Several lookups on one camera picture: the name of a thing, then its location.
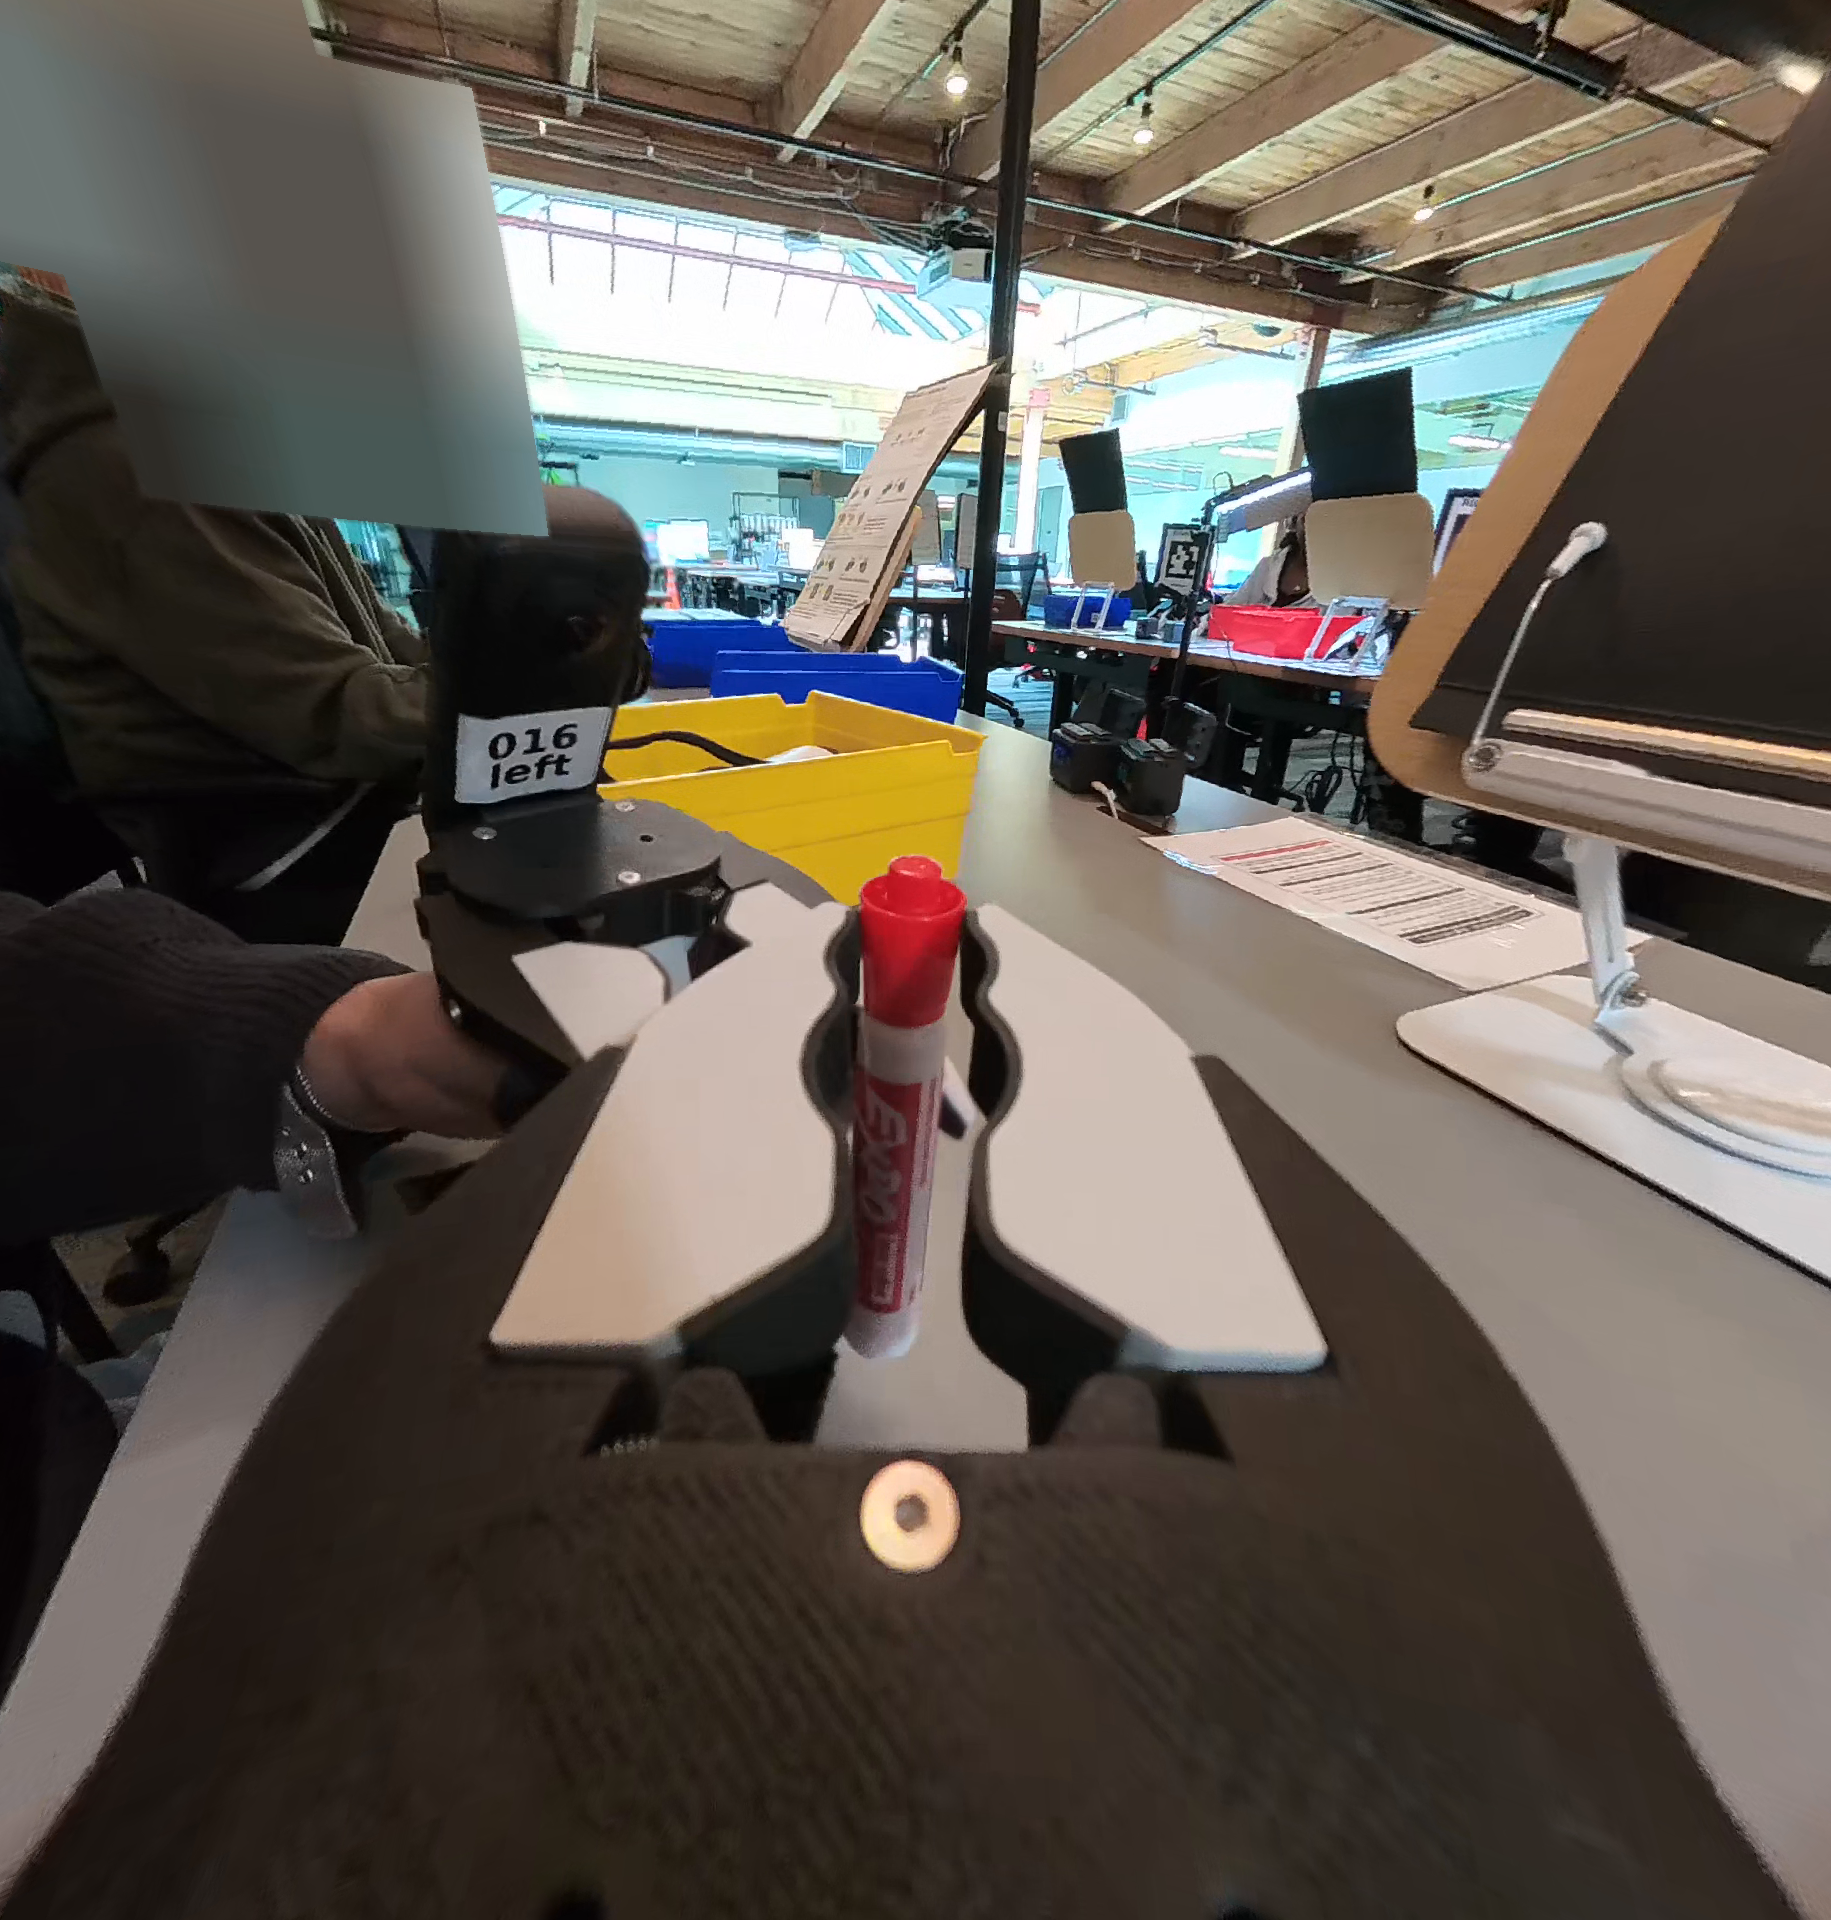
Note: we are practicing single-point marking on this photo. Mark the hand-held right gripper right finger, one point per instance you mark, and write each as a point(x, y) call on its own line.
point(1142, 1185)

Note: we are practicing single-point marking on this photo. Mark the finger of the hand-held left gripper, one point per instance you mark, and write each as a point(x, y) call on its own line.
point(772, 916)
point(601, 990)

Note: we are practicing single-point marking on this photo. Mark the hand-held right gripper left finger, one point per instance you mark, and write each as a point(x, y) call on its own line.
point(661, 1170)

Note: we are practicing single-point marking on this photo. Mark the yellow plastic bin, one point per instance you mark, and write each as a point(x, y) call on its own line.
point(856, 811)

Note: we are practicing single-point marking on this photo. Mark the red dry erase marker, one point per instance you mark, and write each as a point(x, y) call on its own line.
point(908, 976)

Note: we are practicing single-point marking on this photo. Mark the person's left forearm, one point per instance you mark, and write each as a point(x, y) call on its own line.
point(105, 1051)

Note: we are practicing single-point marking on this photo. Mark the person's left hand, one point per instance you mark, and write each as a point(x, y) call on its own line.
point(391, 1066)

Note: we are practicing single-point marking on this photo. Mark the silver wristwatch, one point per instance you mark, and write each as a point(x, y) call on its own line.
point(312, 1161)

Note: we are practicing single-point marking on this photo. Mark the printed paper sheet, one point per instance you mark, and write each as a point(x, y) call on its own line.
point(1380, 886)

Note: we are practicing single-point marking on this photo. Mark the background wooden desk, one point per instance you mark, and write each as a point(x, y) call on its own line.
point(1097, 648)

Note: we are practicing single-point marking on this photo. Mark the cardboard sign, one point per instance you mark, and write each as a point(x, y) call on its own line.
point(886, 510)

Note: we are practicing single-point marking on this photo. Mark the small blue plastic bin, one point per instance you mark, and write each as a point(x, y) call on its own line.
point(1087, 608)

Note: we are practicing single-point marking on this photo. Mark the black and white tag sign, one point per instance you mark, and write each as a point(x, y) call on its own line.
point(1186, 557)

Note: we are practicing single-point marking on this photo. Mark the small black display panel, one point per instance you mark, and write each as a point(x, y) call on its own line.
point(1097, 471)
point(1358, 436)

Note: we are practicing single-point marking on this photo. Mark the red plastic bin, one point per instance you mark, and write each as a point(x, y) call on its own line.
point(1276, 625)

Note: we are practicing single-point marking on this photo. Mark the black metal pole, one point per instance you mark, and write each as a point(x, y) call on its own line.
point(1006, 346)

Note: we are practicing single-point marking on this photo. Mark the ceiling projector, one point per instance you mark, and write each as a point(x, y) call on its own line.
point(958, 265)

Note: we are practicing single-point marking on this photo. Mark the person's dark sweater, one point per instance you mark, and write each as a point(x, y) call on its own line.
point(16, 1500)

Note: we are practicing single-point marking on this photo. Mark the large black display panel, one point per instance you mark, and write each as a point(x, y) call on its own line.
point(1724, 525)

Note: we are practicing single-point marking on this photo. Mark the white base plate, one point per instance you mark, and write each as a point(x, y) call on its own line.
point(1515, 1051)

